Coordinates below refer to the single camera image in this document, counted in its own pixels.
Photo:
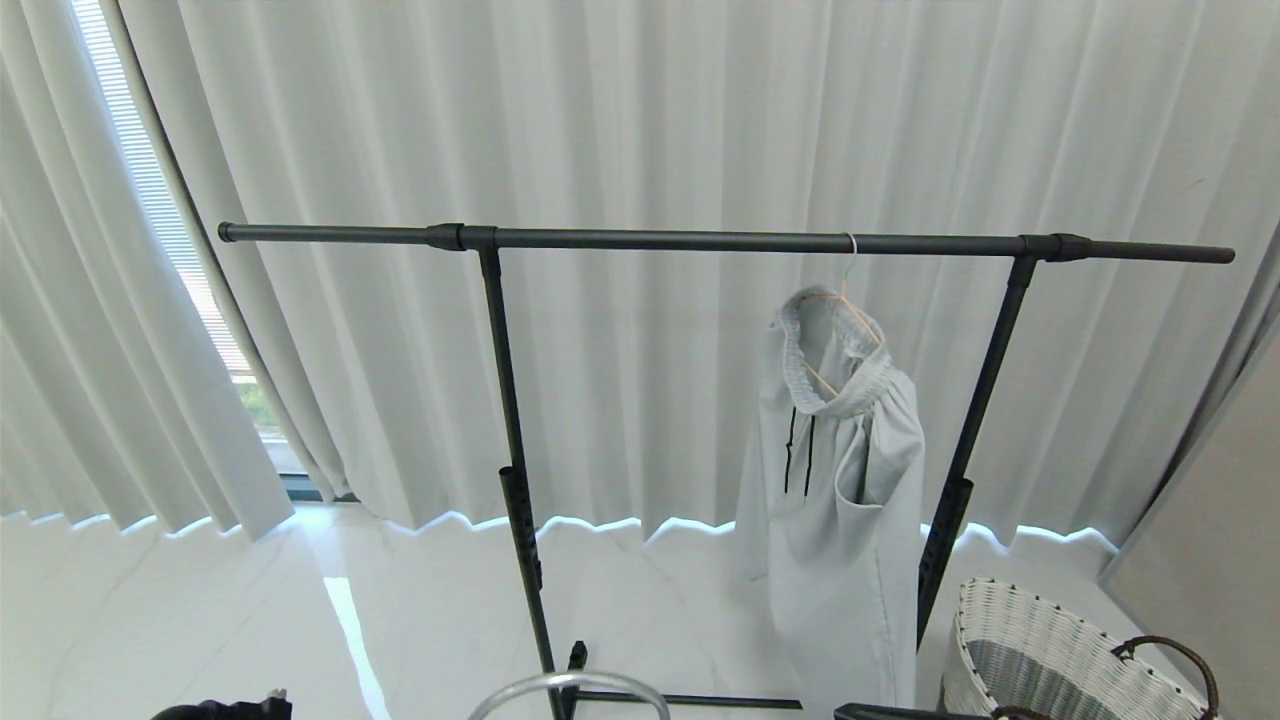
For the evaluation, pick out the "white curtain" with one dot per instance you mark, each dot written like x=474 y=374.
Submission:
x=700 y=120
x=100 y=350

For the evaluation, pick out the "pink clothes hanger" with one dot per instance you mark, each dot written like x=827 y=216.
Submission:
x=565 y=685
x=850 y=275

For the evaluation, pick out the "pale grey shorts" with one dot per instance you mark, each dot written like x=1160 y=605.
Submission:
x=840 y=520

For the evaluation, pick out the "black clothes rack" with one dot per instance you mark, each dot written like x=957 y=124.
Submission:
x=700 y=241

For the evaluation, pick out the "white laundry basket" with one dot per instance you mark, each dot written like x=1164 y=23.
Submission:
x=1040 y=650

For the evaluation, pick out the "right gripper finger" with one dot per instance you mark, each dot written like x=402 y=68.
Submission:
x=900 y=712

